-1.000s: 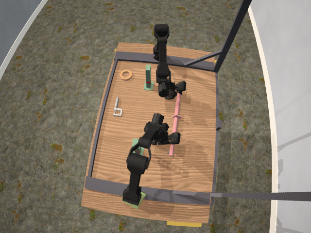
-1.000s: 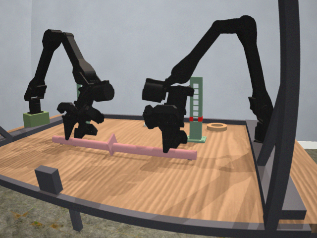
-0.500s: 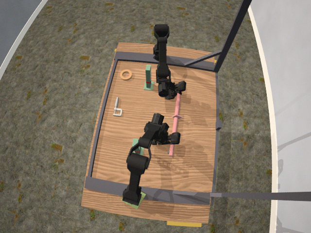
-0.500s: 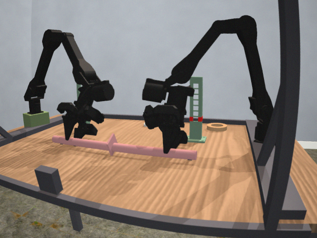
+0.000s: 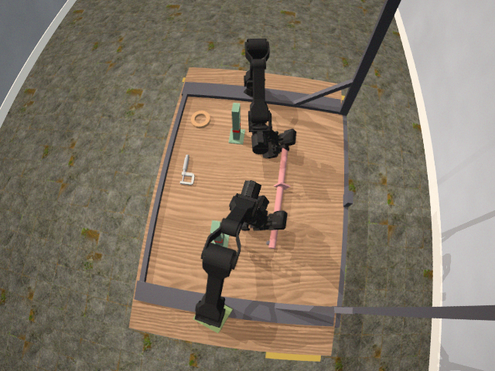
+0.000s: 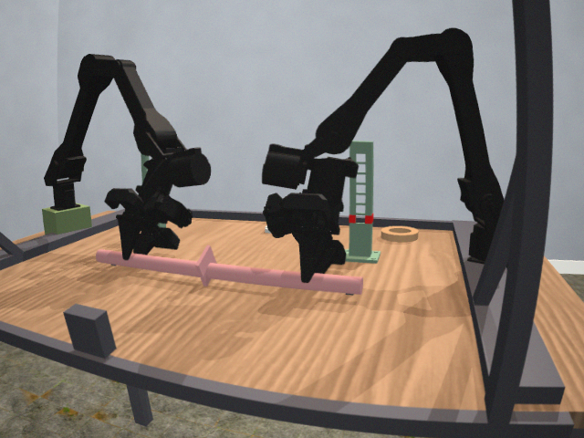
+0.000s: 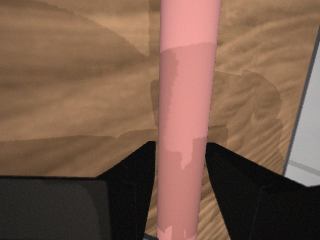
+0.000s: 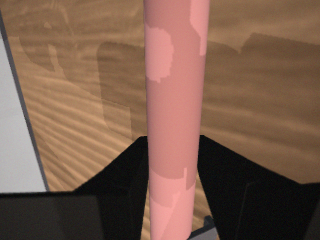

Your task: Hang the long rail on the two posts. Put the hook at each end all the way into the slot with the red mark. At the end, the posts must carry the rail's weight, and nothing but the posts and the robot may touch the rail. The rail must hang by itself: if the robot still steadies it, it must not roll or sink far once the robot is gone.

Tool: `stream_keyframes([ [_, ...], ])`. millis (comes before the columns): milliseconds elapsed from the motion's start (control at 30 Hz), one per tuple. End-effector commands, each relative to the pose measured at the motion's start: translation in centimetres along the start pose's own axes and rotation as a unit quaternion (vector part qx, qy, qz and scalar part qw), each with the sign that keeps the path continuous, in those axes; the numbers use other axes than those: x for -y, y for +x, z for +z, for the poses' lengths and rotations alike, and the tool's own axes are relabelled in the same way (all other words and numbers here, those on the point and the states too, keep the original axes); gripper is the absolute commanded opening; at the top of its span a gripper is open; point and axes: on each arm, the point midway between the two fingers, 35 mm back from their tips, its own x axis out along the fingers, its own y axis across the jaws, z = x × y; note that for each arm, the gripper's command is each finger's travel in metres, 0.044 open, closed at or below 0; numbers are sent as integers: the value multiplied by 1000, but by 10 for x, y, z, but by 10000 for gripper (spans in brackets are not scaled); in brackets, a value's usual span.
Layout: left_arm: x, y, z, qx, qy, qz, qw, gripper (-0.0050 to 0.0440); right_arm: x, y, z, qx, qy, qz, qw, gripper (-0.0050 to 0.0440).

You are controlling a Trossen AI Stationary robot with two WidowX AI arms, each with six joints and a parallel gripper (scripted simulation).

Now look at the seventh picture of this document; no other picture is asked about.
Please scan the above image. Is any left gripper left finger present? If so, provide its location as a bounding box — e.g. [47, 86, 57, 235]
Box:
[0, 141, 156, 240]

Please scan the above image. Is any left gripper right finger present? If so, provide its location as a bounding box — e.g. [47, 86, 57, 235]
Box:
[205, 142, 320, 240]

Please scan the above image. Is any long pink rail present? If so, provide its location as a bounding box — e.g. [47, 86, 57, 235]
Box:
[143, 0, 222, 240]

